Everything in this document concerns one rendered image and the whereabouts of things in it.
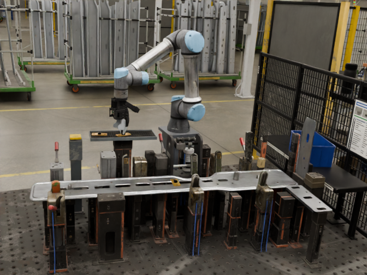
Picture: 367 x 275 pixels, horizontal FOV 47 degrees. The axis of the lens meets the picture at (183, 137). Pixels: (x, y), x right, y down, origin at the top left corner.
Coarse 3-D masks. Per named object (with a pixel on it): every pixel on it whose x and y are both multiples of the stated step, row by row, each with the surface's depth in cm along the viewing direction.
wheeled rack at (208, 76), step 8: (176, 16) 933; (184, 16) 928; (192, 16) 951; (200, 16) 961; (240, 64) 1010; (160, 72) 989; (168, 72) 990; (176, 72) 983; (200, 72) 1008; (208, 72) 1040; (240, 72) 1016; (160, 80) 1020; (176, 80) 943; (184, 80) 952; (216, 80) 1095; (232, 80) 1025
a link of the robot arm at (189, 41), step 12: (180, 36) 240; (192, 36) 234; (180, 48) 245; (192, 48) 235; (192, 60) 241; (192, 72) 244; (192, 84) 246; (192, 96) 249; (180, 108) 257; (192, 108) 249; (204, 108) 253; (192, 120) 253
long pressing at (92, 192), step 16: (160, 176) 222; (176, 176) 224; (224, 176) 229; (240, 176) 230; (256, 176) 232; (272, 176) 233; (288, 176) 235; (32, 192) 197; (64, 192) 198; (80, 192) 199; (96, 192) 200; (112, 192) 201; (128, 192) 203; (144, 192) 204; (160, 192) 206; (176, 192) 208
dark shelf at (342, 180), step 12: (276, 144) 279; (288, 144) 281; (288, 156) 259; (324, 168) 242; (336, 168) 243; (336, 180) 226; (348, 180) 227; (360, 180) 228; (336, 192) 216; (348, 192) 218
